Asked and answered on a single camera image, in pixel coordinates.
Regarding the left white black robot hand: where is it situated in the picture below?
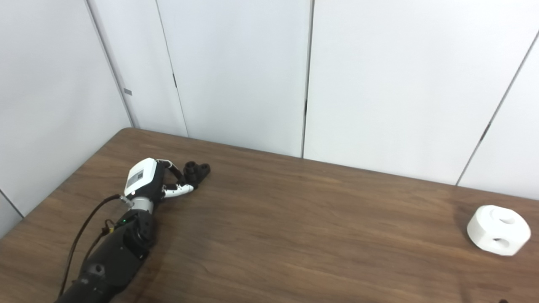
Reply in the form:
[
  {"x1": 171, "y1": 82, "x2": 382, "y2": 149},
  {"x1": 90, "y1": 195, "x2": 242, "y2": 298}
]
[{"x1": 124, "y1": 158, "x2": 195, "y2": 202}]

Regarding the black plastic holder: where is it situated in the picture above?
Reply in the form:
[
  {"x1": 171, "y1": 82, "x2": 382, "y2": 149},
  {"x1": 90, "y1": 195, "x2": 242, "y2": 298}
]
[{"x1": 183, "y1": 161, "x2": 211, "y2": 189}]

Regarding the round white plastic piece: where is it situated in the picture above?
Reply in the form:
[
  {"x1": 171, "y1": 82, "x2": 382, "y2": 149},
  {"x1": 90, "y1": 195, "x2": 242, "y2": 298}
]
[{"x1": 467, "y1": 205, "x2": 531, "y2": 256}]

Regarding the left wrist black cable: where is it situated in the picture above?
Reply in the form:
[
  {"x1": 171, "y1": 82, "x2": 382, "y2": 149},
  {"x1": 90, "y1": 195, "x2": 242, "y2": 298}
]
[{"x1": 59, "y1": 194, "x2": 133, "y2": 297}]

